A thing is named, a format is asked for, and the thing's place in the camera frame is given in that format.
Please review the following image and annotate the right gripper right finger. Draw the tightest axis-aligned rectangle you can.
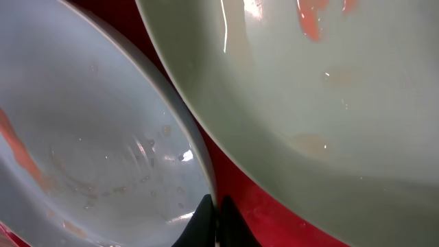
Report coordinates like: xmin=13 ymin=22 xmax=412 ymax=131
xmin=219 ymin=196 xmax=261 ymax=247

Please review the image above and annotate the light blue plate front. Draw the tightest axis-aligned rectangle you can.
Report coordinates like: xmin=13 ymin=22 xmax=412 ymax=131
xmin=0 ymin=0 xmax=217 ymax=247

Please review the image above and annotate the red plastic tray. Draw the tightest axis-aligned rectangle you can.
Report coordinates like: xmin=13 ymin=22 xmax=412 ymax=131
xmin=0 ymin=0 xmax=351 ymax=247

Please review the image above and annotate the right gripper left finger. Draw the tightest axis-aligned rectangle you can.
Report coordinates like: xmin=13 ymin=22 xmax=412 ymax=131
xmin=172 ymin=194 xmax=216 ymax=247

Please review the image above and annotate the light blue plate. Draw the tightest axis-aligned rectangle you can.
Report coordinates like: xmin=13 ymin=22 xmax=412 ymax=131
xmin=137 ymin=0 xmax=438 ymax=246
xmin=0 ymin=0 xmax=217 ymax=247

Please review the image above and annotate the light blue plate right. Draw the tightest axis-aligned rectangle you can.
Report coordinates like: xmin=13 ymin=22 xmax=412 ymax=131
xmin=137 ymin=0 xmax=438 ymax=246

